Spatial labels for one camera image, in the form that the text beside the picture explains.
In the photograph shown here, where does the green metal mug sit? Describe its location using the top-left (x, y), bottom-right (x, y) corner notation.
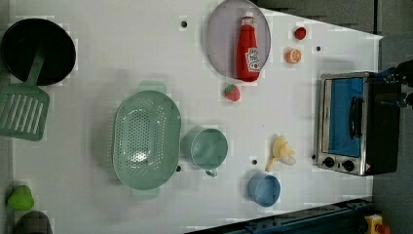
top-left (181, 127), bottom-right (229, 177)

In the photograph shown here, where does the dark grey cylinder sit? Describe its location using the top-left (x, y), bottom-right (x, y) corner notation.
top-left (13, 211), bottom-right (53, 234)

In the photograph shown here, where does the blue bowl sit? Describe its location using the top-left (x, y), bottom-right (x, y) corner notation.
top-left (247, 172), bottom-right (281, 208)

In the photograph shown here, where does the green oval colander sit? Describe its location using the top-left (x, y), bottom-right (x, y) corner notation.
top-left (112, 80), bottom-right (181, 201)

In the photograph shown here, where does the peeled toy banana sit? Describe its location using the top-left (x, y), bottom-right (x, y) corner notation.
top-left (265, 136), bottom-right (296, 172)

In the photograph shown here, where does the round grey plate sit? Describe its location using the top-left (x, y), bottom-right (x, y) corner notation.
top-left (206, 0), bottom-right (271, 78)

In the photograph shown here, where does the red ketchup bottle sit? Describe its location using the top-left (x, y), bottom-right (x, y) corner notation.
top-left (236, 12), bottom-right (261, 82)

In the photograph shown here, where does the green toy pear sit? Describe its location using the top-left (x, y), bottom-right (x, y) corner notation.
top-left (7, 185), bottom-right (34, 211)

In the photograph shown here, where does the toy strawberry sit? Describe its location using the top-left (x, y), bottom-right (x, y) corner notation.
top-left (223, 85), bottom-right (241, 101)

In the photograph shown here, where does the green slotted spatula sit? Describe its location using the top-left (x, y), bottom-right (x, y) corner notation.
top-left (0, 48), bottom-right (50, 141)

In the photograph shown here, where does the toy orange half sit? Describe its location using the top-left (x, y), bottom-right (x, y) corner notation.
top-left (284, 49), bottom-right (302, 63)

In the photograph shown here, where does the black frying pan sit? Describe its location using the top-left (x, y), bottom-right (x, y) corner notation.
top-left (1, 19), bottom-right (76, 86)

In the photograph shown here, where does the silver black toaster oven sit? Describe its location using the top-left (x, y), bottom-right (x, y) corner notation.
top-left (317, 72), bottom-right (401, 176)

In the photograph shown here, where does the small red toy fruit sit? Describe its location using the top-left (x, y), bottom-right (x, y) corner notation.
top-left (294, 27), bottom-right (307, 40)

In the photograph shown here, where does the yellow red toy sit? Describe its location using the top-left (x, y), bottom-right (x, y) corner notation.
top-left (364, 214), bottom-right (392, 234)

